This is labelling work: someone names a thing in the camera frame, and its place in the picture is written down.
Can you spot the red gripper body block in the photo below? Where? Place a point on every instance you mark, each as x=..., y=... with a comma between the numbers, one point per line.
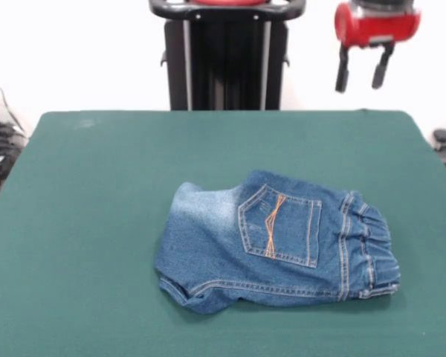
x=379, y=29

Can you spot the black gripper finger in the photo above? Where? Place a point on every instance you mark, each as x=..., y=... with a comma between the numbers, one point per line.
x=342, y=74
x=380, y=72

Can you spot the blue denim jeans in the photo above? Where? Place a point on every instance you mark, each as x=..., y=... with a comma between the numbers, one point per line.
x=215, y=245

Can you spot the dark green table cloth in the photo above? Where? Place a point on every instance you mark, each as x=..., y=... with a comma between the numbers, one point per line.
x=96, y=297

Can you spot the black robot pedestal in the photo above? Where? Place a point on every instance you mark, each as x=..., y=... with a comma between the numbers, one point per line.
x=226, y=63

